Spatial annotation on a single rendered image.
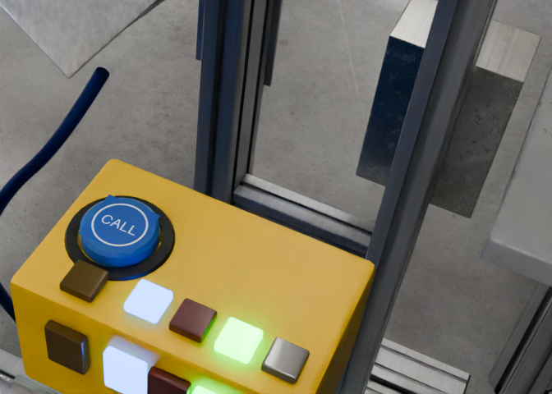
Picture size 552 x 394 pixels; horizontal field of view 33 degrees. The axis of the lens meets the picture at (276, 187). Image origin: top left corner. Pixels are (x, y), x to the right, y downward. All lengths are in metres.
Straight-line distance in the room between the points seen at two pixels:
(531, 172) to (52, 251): 0.52
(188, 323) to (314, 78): 1.83
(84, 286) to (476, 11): 0.51
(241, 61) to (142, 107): 1.14
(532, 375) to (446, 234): 0.80
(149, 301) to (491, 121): 0.66
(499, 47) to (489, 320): 0.91
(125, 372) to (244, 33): 0.58
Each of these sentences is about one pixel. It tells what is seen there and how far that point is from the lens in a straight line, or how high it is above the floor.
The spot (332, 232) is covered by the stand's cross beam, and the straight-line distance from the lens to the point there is 1.15.
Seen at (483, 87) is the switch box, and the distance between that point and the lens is 1.02.
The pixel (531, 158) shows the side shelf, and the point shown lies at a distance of 0.89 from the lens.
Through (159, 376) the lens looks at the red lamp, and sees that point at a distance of 0.46.
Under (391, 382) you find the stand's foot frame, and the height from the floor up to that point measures 0.08.
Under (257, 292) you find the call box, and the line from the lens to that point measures 0.47.
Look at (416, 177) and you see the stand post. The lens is 1.00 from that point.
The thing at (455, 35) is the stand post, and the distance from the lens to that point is 0.90.
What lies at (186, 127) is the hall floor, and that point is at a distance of 2.09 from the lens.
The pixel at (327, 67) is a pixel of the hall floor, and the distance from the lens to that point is 2.29.
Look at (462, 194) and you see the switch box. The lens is 1.13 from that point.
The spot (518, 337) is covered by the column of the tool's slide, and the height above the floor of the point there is 0.16.
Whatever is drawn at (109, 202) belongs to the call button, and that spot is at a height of 1.08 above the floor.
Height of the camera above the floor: 1.45
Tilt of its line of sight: 47 degrees down
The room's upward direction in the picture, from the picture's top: 9 degrees clockwise
